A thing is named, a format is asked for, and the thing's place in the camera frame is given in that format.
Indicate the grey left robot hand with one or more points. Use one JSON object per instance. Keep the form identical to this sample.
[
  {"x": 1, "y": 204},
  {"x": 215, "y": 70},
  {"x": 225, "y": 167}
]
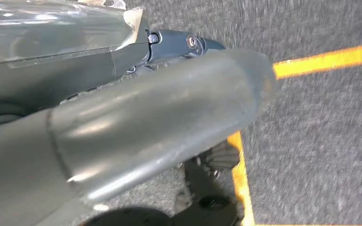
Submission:
[{"x": 137, "y": 118}]

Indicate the yellow floor tape square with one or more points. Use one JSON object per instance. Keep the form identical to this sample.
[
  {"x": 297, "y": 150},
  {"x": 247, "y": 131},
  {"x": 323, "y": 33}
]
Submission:
[{"x": 324, "y": 59}]

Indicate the black robot foot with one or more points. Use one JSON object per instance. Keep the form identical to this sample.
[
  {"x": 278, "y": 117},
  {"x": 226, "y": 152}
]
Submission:
[{"x": 206, "y": 199}]

